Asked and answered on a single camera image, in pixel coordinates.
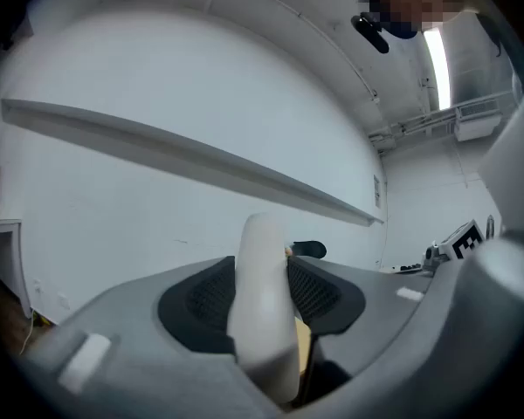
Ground white ceiling pipes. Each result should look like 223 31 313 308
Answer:
368 110 460 148

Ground white floor cable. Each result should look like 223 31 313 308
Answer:
19 311 41 355

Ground white wall ledge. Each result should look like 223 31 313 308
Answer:
0 98 385 229

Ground black head-worn camera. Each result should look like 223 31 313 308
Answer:
350 12 391 55

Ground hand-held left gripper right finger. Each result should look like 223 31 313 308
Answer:
286 255 434 380

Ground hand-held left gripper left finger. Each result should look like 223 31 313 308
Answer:
20 255 285 419

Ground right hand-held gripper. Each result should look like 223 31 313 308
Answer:
423 219 486 275

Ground long ceiling light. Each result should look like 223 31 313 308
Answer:
422 27 453 111

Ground white air conditioner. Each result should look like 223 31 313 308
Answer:
452 98 504 143

